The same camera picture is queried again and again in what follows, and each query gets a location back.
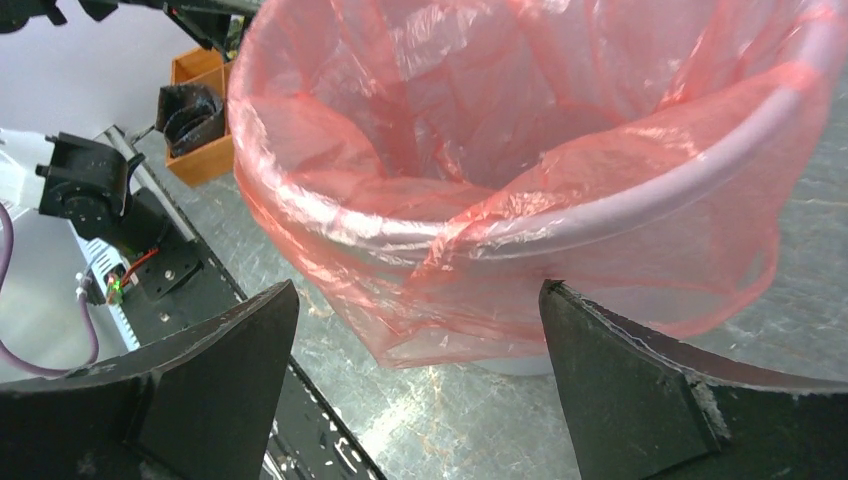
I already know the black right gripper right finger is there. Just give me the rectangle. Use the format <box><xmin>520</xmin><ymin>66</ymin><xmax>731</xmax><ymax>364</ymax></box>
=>
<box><xmin>539</xmin><ymin>280</ymin><xmax>847</xmax><ymax>479</ymax></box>

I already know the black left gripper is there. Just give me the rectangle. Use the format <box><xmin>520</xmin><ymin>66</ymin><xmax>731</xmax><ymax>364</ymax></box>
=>
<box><xmin>1</xmin><ymin>0</ymin><xmax>259</xmax><ymax>52</ymax></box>

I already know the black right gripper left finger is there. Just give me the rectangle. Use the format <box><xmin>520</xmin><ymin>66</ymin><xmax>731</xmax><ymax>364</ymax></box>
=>
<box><xmin>1</xmin><ymin>281</ymin><xmax>299</xmax><ymax>479</ymax></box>

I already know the red plastic trash bag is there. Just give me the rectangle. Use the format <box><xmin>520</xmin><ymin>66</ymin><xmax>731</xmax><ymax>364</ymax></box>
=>
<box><xmin>226</xmin><ymin>0</ymin><xmax>848</xmax><ymax>370</ymax></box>

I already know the grey plastic trash bin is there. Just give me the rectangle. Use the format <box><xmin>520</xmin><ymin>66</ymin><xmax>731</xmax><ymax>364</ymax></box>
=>
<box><xmin>244</xmin><ymin>21</ymin><xmax>846</xmax><ymax>375</ymax></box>

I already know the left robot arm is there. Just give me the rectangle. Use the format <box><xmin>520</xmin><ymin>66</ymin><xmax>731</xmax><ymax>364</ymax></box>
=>
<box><xmin>1</xmin><ymin>0</ymin><xmax>262</xmax><ymax>256</ymax></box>

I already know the orange compartment tray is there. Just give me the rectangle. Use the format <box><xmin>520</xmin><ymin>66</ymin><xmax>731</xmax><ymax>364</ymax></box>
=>
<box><xmin>157</xmin><ymin>48</ymin><xmax>234</xmax><ymax>187</ymax></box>

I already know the slotted cable duct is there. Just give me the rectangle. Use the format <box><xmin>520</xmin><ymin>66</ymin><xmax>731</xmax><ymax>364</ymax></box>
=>
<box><xmin>73</xmin><ymin>234</ymin><xmax>140</xmax><ymax>351</ymax></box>

